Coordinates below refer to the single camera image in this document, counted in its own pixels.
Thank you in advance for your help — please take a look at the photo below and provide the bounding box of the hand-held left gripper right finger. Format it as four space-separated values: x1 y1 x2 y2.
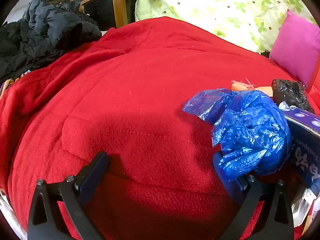
212 152 294 240

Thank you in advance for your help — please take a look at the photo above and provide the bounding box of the pink pillow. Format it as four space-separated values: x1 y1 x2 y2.
269 11 320 85

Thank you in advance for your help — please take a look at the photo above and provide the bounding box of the green floral quilt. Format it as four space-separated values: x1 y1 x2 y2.
134 0 313 53

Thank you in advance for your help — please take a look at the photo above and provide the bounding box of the red fleece blanket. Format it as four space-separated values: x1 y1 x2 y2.
0 16 320 240

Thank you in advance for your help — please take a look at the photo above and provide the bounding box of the purple cardboard box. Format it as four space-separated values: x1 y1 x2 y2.
281 106 320 198

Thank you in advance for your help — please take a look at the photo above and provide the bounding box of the clear plastic wrapper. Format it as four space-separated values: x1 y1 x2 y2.
291 187 317 228

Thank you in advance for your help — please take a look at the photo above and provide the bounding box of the black jacket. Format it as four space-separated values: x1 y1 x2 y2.
0 0 102 83

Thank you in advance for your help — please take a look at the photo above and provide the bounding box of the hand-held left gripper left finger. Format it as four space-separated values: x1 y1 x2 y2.
27 151 110 240

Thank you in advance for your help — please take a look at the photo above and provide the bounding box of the blue plastic bag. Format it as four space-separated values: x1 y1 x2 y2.
182 88 292 182

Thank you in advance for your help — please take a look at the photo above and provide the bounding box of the orange wrapper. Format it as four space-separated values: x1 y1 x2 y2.
231 78 274 97

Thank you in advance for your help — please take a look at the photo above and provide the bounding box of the wooden cabinet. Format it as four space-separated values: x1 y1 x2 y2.
77 0 137 29

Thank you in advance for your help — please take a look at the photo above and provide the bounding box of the black plastic bag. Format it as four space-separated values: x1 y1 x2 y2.
272 79 315 114

